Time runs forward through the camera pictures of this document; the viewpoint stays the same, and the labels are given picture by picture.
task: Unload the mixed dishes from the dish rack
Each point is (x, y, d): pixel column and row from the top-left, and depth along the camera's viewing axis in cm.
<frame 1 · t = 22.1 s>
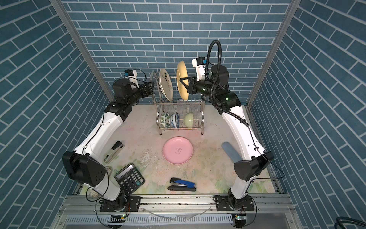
left hand: (149, 83, 76), fingers open
right hand: (177, 78, 63), fingers closed
steel two-tier dish rack: (181, 107, 109), point 11 cm above the table
white plate with painted design: (167, 84, 91), point 33 cm above the table
pink plate: (177, 150, 95), on the table
green leaf pattern bowl: (165, 120, 95), point 14 cm above the table
blue floral white bowl: (174, 120, 95), point 14 cm above the table
light green bowl: (188, 120, 96), point 14 cm above the table
black calculator: (129, 179, 82), point 2 cm above the table
blue black stapler: (180, 185, 84), on the table
grey black stapler: (118, 150, 94), point 2 cm above the table

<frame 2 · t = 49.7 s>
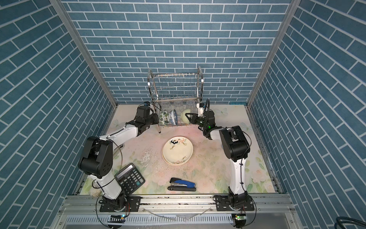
left hand: (158, 115, 96), fingers closed
right hand: (184, 114, 95), fingers closed
white plate with painted design: (177, 150, 93), point 3 cm above the table
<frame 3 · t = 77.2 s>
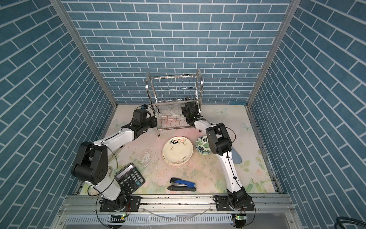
left hand: (156, 119, 94), fingers closed
right hand: (188, 104, 108), fingers open
green leaf pattern bowl: (202, 145, 93), point 5 cm above the table
blue grey cylinder object: (240, 160, 90), point 2 cm above the table
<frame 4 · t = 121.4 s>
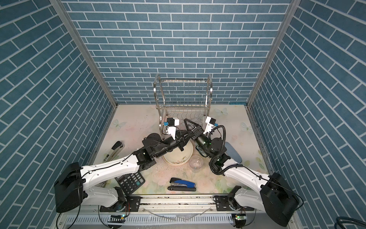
left hand: (193, 132, 65), fingers closed
right hand: (183, 121, 67), fingers open
